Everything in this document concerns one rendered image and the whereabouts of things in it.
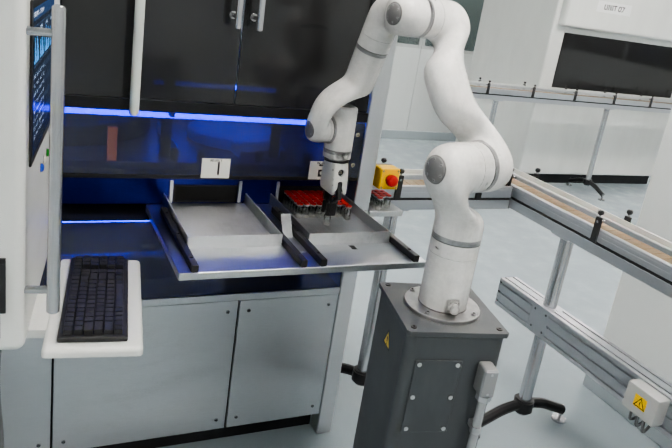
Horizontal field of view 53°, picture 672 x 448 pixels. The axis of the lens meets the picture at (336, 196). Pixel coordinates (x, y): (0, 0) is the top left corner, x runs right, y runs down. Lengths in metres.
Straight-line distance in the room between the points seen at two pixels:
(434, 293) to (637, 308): 1.62
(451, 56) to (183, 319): 1.15
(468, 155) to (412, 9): 0.37
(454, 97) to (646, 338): 1.81
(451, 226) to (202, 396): 1.14
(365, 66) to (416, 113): 5.92
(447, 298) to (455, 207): 0.24
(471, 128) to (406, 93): 6.02
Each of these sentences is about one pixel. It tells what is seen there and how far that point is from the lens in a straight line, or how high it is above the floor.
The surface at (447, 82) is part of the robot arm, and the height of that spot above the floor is 1.40.
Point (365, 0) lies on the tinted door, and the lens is 2.09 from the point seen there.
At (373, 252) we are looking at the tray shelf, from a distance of 1.92.
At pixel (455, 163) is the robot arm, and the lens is 1.50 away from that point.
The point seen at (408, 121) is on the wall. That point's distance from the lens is 7.74.
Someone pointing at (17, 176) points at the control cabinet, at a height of 1.17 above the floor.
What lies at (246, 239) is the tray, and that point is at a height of 0.90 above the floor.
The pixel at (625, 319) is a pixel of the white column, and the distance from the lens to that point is 3.21.
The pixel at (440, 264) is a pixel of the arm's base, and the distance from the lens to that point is 1.63.
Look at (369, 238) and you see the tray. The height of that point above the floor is 0.90.
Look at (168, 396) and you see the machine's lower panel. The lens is 2.33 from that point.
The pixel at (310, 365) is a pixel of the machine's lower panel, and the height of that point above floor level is 0.30.
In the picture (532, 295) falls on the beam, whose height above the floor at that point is 0.55.
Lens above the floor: 1.59
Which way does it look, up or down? 18 degrees down
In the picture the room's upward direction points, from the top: 9 degrees clockwise
